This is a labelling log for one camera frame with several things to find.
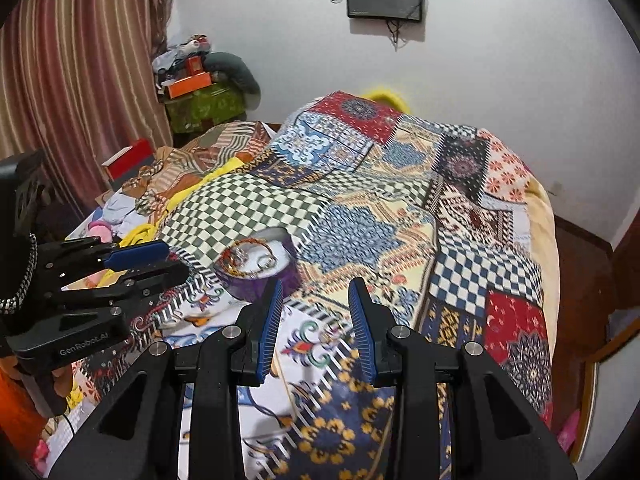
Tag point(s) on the small red box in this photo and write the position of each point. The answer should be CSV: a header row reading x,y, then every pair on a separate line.
x,y
195,65

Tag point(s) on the lavender cloth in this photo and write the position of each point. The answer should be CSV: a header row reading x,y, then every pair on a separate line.
x,y
120,210

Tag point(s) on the green patterned side table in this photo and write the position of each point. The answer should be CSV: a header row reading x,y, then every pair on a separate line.
x,y
205,107

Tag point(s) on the patterned patchwork quilt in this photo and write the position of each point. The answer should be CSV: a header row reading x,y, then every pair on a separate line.
x,y
375,210

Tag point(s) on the yellow cloth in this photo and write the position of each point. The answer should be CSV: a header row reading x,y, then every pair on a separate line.
x,y
140,234

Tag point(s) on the purple heart-shaped box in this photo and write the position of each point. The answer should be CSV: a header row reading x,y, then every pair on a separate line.
x,y
240,290

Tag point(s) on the flat orange box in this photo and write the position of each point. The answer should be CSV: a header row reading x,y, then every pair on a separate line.
x,y
190,86

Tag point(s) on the person's left hand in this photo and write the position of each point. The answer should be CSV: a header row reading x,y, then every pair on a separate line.
x,y
64,382

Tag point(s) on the wooden furniture frame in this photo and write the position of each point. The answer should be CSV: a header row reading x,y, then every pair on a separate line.
x,y
600,360

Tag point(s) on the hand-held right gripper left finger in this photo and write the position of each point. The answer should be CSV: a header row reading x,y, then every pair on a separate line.
x,y
269,322

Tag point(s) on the orange striped cloth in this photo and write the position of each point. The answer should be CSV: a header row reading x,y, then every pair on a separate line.
x,y
210,150

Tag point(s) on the red box with white lid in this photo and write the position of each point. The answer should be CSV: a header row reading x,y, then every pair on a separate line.
x,y
132,157

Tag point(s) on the pink cloth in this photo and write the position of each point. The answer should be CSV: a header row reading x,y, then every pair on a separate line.
x,y
100,232

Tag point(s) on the pink bag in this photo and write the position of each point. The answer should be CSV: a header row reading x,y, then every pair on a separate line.
x,y
567,432

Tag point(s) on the striped brown curtain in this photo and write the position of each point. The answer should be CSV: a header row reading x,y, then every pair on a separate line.
x,y
75,60

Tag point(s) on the grey cushion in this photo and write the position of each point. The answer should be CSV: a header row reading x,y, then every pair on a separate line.
x,y
235,72

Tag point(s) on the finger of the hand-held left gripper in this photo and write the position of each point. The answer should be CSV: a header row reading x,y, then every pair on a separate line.
x,y
155,277
135,255

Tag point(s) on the yellow plush object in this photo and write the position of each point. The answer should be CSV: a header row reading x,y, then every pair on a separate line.
x,y
380,94

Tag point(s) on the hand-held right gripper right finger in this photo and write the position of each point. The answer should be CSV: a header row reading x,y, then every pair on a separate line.
x,y
360,325

